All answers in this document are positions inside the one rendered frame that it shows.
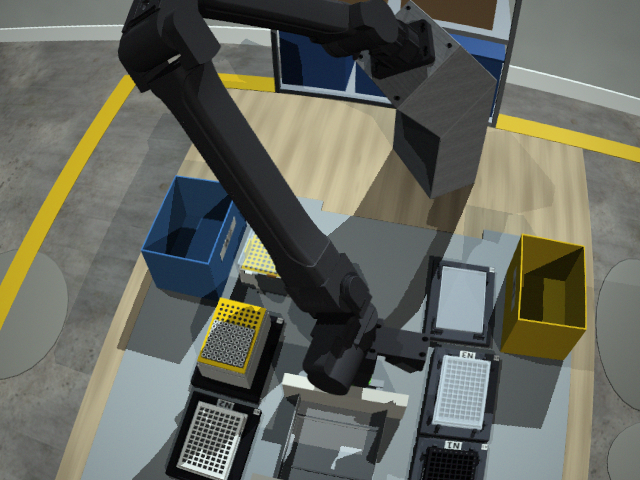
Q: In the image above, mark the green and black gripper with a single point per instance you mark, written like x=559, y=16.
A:
x=362, y=379

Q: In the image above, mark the yellow open-top box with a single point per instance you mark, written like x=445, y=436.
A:
x=553, y=278

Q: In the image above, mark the grey flat mat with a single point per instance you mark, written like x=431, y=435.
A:
x=152, y=390

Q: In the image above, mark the blue open-top bin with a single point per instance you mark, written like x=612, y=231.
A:
x=192, y=214

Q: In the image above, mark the white multi-well plate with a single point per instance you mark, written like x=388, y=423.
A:
x=461, y=410
x=192, y=450

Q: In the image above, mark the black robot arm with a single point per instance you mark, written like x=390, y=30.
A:
x=303, y=256

